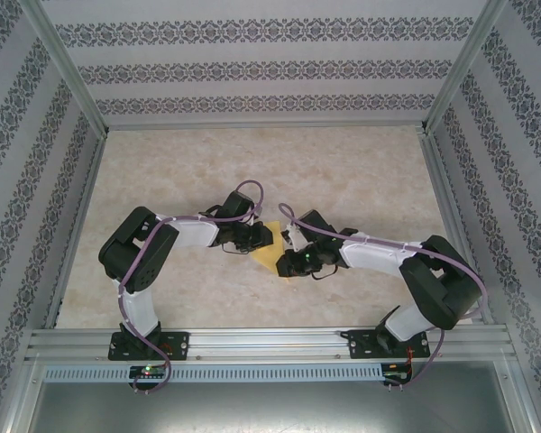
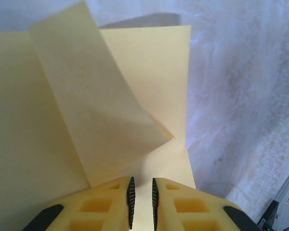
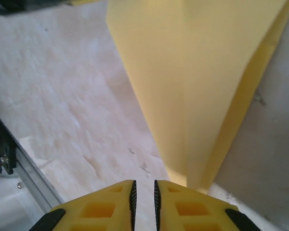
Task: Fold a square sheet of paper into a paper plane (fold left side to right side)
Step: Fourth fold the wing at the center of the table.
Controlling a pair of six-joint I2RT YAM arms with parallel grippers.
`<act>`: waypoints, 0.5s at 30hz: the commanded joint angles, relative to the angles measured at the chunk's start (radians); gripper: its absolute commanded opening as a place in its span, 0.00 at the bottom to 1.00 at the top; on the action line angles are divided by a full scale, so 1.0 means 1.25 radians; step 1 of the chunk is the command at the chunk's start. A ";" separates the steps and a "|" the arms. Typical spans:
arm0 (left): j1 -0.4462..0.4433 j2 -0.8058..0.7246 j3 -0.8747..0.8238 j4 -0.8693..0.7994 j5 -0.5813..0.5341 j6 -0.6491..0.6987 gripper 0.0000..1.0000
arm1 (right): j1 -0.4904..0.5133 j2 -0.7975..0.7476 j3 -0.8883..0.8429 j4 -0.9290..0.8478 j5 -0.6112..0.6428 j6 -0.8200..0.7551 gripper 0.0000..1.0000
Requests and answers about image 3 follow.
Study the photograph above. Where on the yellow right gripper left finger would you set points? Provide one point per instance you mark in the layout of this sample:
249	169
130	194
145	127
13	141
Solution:
98	209

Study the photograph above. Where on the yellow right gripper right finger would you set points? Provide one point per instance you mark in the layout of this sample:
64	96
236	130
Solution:
195	209

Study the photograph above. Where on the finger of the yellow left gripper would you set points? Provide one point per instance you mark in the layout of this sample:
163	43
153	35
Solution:
89	2

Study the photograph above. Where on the long aluminium mounting rail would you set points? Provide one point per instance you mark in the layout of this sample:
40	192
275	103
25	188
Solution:
31	168

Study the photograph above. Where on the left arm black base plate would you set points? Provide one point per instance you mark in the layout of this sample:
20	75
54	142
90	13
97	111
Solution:
2	144

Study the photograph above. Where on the yellow cloth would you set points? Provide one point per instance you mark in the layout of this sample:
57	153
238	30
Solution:
195	84

